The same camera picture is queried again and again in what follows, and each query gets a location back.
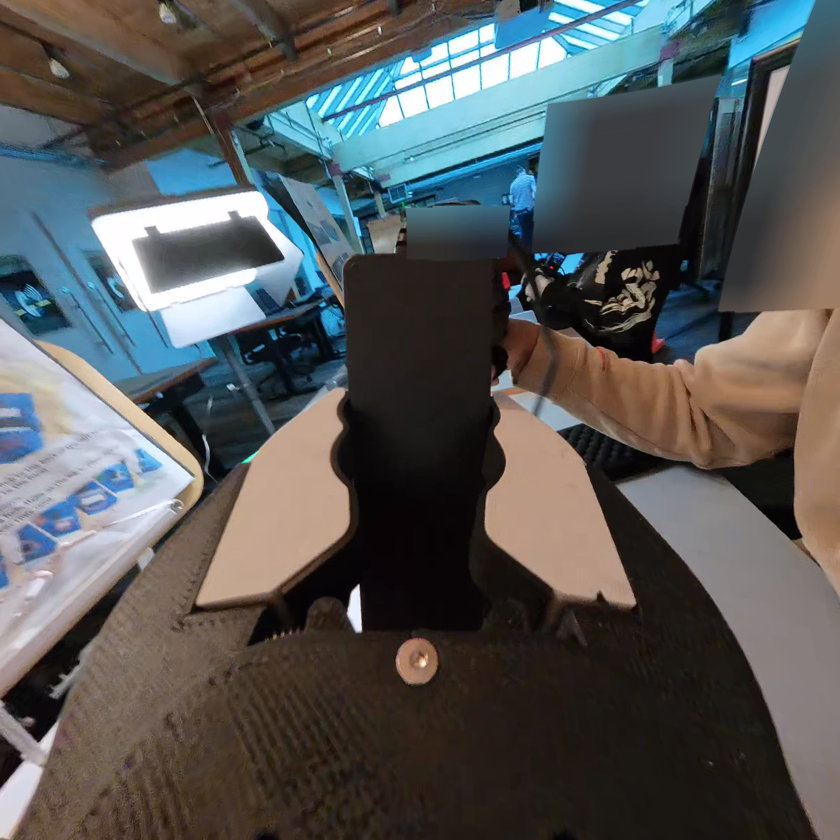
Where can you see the ceiling projector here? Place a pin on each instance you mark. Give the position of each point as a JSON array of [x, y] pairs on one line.
[[522, 26]]

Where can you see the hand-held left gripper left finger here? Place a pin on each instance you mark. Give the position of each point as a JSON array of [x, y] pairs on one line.
[[282, 505]]

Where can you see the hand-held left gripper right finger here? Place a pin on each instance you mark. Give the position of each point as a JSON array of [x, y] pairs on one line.
[[551, 512]]

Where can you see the black dotted mat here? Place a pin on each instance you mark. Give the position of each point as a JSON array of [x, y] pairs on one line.
[[610, 453]]

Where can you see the white light panel lamp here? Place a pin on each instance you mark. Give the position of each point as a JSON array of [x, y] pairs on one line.
[[210, 321]]

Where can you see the person's right forearm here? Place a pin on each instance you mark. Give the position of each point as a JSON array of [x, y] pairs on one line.
[[656, 400]]

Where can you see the black usb hub with switches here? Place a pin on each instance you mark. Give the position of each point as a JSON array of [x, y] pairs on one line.
[[420, 394]]

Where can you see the person's right hand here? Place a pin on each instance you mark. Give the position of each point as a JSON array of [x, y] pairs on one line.
[[520, 348]]

